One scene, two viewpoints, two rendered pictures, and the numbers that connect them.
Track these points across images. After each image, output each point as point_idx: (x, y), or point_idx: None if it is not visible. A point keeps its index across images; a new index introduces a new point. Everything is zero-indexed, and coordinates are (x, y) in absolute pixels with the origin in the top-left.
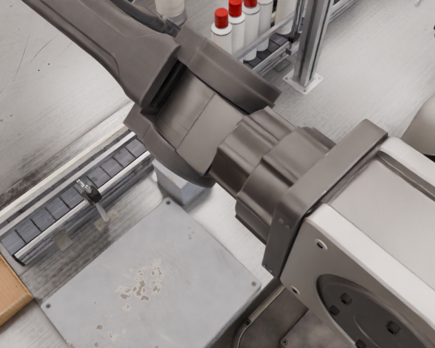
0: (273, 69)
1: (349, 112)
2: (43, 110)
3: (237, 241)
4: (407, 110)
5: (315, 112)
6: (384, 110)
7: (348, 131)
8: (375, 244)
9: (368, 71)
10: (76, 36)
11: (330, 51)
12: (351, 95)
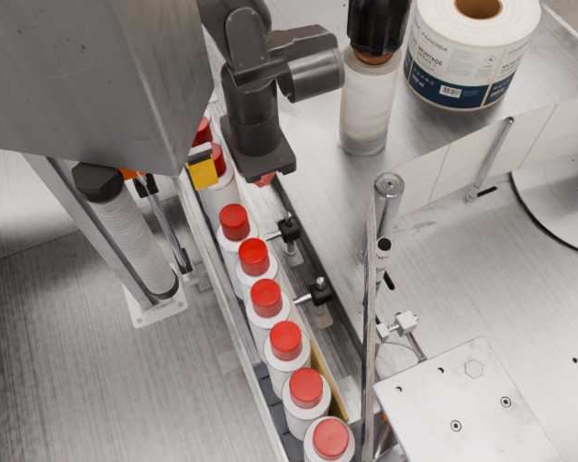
0: (200, 260)
1: (48, 330)
2: (272, 4)
3: None
4: None
5: (83, 280)
6: (12, 390)
7: (20, 309)
8: None
9: (103, 419)
10: None
11: (188, 377)
12: (75, 353)
